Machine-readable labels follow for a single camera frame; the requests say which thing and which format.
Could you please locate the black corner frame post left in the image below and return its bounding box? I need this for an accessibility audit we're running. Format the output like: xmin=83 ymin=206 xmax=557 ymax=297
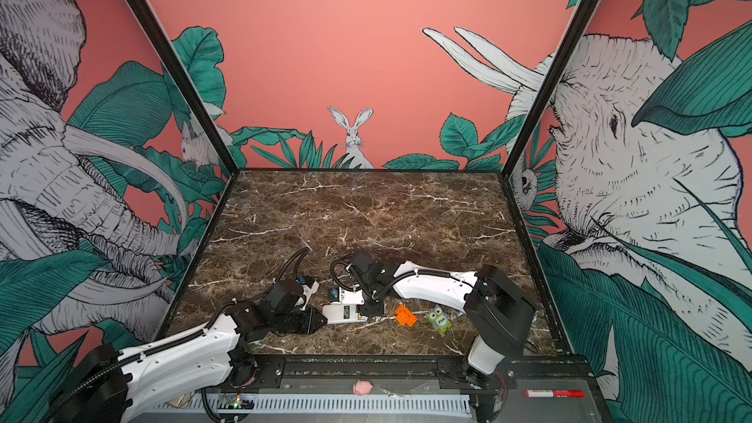
xmin=125 ymin=0 xmax=240 ymax=176

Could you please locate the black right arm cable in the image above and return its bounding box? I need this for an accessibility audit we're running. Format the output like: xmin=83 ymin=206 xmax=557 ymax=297
xmin=328 ymin=253 xmax=356 ymax=294

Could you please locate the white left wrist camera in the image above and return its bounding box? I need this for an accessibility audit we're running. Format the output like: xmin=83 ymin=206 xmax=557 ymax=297
xmin=296 ymin=276 xmax=319 ymax=311

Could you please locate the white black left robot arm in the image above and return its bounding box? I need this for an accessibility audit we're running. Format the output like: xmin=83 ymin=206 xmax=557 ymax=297
xmin=41 ymin=276 xmax=327 ymax=422

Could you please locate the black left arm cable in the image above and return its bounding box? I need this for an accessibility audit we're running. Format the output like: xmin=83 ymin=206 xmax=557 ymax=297
xmin=274 ymin=246 xmax=311 ymax=286

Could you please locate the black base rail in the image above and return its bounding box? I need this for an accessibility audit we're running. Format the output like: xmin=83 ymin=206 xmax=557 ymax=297
xmin=247 ymin=354 xmax=595 ymax=392

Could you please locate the white slotted cable duct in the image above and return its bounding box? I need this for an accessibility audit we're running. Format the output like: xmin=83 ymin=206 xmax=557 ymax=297
xmin=169 ymin=392 xmax=473 ymax=418

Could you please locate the orange toy brick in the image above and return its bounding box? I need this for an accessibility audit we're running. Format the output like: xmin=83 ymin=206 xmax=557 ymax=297
xmin=396 ymin=305 xmax=418 ymax=327

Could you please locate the black corner frame post right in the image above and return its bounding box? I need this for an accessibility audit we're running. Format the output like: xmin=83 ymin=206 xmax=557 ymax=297
xmin=501 ymin=0 xmax=600 ymax=180

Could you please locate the red white marker pen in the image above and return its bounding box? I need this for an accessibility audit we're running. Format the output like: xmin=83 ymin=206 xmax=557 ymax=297
xmin=524 ymin=389 xmax=586 ymax=399

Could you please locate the black corner frame post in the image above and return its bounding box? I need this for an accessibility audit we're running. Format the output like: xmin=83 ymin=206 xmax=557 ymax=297
xmin=125 ymin=0 xmax=240 ymax=176
xmin=501 ymin=0 xmax=600 ymax=180

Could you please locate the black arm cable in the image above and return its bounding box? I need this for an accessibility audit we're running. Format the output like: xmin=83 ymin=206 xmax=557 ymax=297
xmin=328 ymin=253 xmax=356 ymax=294
xmin=274 ymin=246 xmax=311 ymax=286

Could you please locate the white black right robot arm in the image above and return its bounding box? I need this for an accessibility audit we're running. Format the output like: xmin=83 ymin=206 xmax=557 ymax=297
xmin=346 ymin=254 xmax=536 ymax=376

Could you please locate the white red remote control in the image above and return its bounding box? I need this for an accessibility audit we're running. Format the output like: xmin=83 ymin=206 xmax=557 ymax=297
xmin=321 ymin=303 xmax=367 ymax=325

